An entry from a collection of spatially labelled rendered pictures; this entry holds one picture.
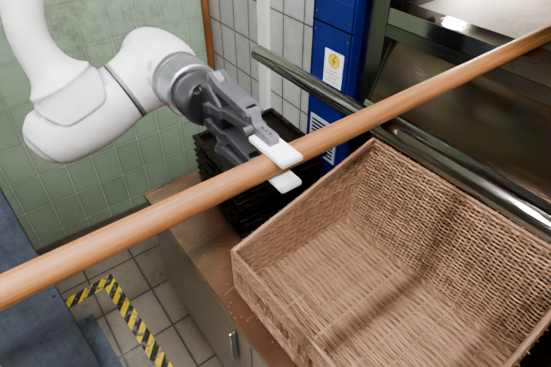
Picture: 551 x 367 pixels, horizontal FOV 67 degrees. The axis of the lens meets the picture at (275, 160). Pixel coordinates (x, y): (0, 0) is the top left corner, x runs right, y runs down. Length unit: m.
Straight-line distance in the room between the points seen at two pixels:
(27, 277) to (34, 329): 0.98
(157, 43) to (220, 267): 0.67
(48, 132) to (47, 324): 0.82
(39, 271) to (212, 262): 0.79
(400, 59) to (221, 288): 0.73
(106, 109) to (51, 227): 1.37
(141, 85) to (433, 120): 0.66
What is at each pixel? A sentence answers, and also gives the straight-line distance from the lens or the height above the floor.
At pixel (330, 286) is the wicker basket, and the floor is 0.59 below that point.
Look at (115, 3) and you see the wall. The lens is 1.66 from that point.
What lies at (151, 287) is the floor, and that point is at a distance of 1.90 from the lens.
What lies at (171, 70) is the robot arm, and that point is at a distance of 0.65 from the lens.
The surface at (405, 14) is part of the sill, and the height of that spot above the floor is 1.18.
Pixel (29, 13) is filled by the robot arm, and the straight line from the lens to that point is 0.70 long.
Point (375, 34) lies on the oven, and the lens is 1.11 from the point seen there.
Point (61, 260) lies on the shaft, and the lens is 0.44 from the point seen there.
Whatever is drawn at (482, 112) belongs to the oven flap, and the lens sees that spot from 0.99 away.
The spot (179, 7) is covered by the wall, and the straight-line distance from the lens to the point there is 1.76.
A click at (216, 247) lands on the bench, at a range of 1.21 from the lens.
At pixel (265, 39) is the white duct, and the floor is 0.95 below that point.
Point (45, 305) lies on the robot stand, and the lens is 1.37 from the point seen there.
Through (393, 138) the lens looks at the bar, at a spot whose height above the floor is 1.16.
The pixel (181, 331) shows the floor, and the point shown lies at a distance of 1.76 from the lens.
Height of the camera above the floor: 1.51
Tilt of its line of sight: 39 degrees down
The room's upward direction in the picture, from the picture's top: straight up
